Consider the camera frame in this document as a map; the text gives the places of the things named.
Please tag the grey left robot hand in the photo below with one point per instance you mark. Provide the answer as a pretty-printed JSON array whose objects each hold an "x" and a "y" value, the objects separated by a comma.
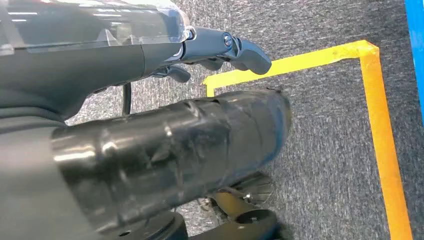
[{"x": 82, "y": 66}]

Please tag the blue metal shelf rack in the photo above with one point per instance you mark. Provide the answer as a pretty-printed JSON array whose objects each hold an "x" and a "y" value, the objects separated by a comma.
[{"x": 415, "y": 33}]

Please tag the black robot foot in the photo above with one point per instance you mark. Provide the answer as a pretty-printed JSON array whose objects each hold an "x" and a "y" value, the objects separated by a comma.
[{"x": 255, "y": 225}]

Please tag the yellow floor tape square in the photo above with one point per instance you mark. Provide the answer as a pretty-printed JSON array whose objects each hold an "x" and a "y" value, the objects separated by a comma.
[{"x": 381, "y": 132}]

